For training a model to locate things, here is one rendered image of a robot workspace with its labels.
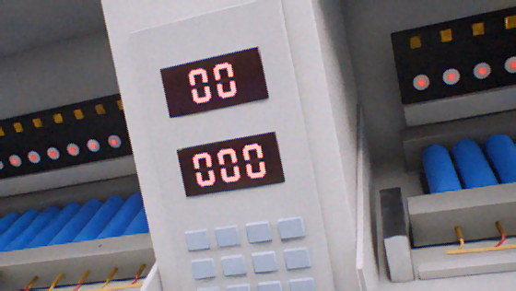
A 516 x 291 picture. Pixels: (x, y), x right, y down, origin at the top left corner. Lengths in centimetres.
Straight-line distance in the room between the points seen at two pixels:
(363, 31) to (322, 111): 21
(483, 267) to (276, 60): 14
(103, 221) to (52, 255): 5
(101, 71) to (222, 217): 28
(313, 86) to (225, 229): 7
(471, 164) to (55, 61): 36
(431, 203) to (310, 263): 9
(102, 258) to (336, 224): 18
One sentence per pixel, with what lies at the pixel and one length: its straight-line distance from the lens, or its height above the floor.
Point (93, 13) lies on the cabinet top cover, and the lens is 42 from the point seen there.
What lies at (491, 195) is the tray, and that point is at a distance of 30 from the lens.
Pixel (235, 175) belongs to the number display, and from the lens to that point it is 22.
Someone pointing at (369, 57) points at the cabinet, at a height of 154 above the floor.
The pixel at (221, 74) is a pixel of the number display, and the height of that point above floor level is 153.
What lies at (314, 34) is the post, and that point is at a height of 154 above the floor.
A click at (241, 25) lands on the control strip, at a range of 22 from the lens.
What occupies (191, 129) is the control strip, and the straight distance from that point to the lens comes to 23.
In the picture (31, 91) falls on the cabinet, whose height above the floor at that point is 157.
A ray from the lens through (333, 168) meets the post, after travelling 22.
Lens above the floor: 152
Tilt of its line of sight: 4 degrees down
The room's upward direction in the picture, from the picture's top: 11 degrees counter-clockwise
